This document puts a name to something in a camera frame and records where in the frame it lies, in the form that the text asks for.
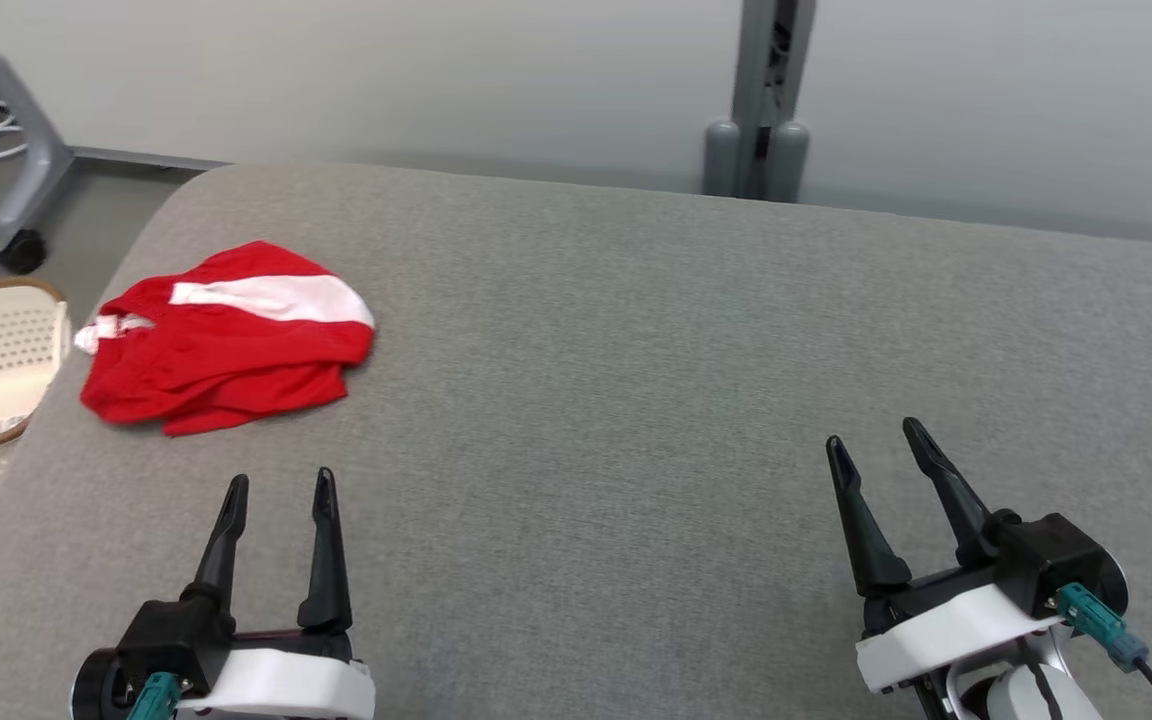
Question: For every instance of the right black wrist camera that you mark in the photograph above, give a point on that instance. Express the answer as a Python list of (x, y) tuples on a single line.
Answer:
[(1046, 560)]

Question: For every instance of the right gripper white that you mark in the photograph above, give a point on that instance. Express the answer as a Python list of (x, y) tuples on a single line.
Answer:
[(946, 635)]

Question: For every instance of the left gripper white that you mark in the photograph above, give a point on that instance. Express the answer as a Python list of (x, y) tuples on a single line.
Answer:
[(286, 685)]

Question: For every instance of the grey partition post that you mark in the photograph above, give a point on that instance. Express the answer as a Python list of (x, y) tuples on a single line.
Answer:
[(756, 70)]

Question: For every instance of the grey cylindrical post foot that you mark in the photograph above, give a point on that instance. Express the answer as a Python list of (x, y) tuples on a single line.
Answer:
[(721, 160), (789, 165)]

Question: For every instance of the grey baseboard rail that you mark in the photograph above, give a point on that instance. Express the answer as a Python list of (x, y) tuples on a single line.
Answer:
[(146, 159)]

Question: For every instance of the red white-striped shorts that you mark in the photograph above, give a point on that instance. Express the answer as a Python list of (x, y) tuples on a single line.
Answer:
[(226, 360)]

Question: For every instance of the grey wheeled stand leg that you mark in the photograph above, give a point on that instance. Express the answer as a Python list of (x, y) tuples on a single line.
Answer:
[(31, 160)]

